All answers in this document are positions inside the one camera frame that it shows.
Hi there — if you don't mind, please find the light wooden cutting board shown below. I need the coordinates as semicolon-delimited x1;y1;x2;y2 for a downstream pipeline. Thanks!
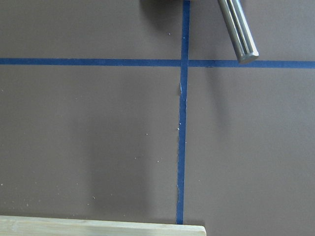
0;215;207;236

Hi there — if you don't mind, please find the metal scoop with handle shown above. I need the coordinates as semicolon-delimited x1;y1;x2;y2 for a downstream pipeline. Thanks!
218;0;259;64

